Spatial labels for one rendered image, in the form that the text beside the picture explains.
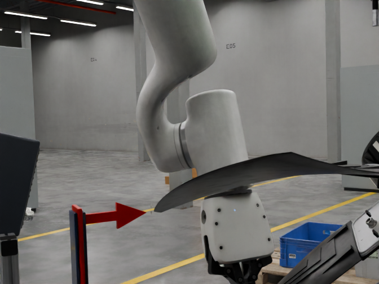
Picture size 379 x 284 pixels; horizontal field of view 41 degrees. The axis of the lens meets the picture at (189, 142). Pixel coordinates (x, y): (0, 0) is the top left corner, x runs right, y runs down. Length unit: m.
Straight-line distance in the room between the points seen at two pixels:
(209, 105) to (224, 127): 0.04
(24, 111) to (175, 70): 6.53
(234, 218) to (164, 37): 0.28
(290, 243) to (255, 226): 2.99
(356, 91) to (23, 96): 4.92
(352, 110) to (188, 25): 7.62
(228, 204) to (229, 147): 0.09
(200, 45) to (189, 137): 0.15
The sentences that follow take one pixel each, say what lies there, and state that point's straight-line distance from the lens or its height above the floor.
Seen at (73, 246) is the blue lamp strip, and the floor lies 1.16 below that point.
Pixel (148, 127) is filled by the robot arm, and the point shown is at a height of 1.25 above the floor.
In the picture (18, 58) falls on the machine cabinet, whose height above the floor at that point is 2.10.
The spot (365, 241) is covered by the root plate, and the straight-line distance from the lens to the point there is 0.69.
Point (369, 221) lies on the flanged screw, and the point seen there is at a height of 1.12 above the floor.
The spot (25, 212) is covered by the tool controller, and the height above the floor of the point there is 1.09.
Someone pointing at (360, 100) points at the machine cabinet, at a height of 1.42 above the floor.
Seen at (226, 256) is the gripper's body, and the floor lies 1.06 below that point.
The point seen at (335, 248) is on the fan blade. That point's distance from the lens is 0.72.
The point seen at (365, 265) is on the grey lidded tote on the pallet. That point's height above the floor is 0.23.
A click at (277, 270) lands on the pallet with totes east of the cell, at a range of 3.75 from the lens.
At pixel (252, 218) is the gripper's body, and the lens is 0.77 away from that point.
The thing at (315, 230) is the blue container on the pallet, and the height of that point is 0.30.
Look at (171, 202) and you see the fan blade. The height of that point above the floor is 1.18.
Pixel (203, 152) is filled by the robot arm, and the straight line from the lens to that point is 0.76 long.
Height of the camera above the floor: 1.27
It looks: 3 degrees down
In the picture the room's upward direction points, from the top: 2 degrees counter-clockwise
